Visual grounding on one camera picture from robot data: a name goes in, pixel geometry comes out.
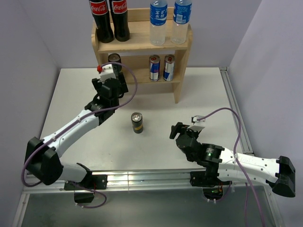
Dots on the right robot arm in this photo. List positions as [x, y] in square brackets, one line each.
[222, 166]

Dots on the left cola bottle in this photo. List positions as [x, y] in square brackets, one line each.
[100, 12]

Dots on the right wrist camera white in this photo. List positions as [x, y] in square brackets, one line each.
[197, 124]

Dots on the black can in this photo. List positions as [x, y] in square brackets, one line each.
[137, 122]
[115, 57]

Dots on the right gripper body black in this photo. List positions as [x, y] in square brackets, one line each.
[176, 130]

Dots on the aluminium rail right side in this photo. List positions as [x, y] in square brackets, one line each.
[244, 139]

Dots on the cola bottle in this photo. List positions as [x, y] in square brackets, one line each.
[119, 15]
[100, 12]

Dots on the silver blue can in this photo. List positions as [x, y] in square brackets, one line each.
[154, 67]
[169, 65]

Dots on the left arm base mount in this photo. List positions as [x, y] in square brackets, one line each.
[87, 190]

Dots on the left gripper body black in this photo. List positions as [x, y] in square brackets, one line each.
[122, 83]

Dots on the wooden two-tier shelf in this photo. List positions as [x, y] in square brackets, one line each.
[135, 52]

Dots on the water bottle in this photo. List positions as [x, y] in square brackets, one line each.
[181, 18]
[158, 18]

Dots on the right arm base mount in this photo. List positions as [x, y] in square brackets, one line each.
[214, 190]

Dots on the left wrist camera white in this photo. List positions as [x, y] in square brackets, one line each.
[106, 72]

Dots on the right cola bottle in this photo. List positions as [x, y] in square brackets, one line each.
[119, 15]

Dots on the aluminium rail front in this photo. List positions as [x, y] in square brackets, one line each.
[128, 181]

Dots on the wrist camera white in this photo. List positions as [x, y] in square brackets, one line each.
[197, 124]
[106, 72]

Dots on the aluminium rail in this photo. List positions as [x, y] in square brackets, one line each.
[244, 139]
[128, 181]

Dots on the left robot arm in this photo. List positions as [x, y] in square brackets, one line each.
[43, 156]

